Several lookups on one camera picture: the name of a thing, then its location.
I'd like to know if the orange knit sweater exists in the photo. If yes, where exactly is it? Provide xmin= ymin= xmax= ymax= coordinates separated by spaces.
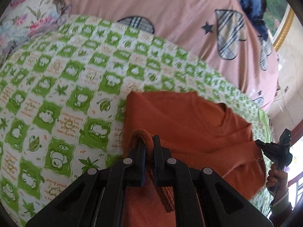
xmin=123 ymin=92 xmax=266 ymax=226

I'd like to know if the right forearm striped sleeve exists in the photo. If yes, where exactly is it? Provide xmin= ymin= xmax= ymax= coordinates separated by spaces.
xmin=270 ymin=190 xmax=292 ymax=226

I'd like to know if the right hand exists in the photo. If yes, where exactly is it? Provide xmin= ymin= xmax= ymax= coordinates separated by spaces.
xmin=266 ymin=163 xmax=288 ymax=199

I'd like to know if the green white patterned quilt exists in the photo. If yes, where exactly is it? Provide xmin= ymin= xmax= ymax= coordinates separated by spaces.
xmin=1 ymin=15 xmax=271 ymax=226

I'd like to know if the gold framed landscape painting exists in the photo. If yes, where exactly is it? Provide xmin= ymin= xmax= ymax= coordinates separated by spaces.
xmin=264 ymin=0 xmax=294 ymax=52

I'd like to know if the pink duvet with plaid hearts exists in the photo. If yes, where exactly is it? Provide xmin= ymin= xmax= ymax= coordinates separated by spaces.
xmin=64 ymin=0 xmax=278 ymax=111

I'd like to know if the dark blue garment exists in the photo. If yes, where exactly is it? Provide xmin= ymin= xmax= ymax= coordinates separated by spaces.
xmin=238 ymin=0 xmax=268 ymax=40

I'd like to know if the pink floral pillow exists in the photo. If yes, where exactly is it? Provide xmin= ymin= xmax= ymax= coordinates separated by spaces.
xmin=1 ymin=0 xmax=70 ymax=62

